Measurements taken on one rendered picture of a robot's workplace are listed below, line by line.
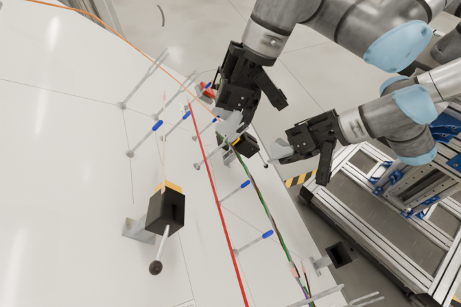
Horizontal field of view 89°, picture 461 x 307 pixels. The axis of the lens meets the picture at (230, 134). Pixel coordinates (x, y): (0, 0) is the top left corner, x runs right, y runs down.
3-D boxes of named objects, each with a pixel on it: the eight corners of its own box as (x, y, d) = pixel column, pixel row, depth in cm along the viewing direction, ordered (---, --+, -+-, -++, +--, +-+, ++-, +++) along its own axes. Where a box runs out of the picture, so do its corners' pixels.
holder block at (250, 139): (248, 159, 59) (261, 149, 57) (233, 149, 55) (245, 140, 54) (245, 147, 62) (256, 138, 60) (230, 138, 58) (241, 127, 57)
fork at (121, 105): (116, 100, 43) (162, 43, 38) (125, 104, 45) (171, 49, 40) (116, 107, 42) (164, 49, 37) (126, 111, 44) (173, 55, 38)
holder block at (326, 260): (331, 271, 65) (363, 256, 62) (315, 278, 56) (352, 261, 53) (322, 253, 68) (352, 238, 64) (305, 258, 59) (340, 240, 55)
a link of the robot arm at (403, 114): (445, 130, 42) (433, 100, 38) (378, 149, 49) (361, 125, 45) (429, 101, 47) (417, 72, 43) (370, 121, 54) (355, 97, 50)
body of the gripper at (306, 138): (291, 125, 62) (337, 105, 55) (306, 154, 62) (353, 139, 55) (281, 132, 56) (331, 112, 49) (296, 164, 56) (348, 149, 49)
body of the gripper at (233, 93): (209, 90, 50) (229, 33, 43) (245, 98, 53) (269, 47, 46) (214, 110, 44) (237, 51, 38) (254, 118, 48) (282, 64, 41)
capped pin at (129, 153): (132, 150, 38) (164, 117, 35) (135, 158, 38) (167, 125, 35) (123, 150, 37) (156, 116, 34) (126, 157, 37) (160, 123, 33)
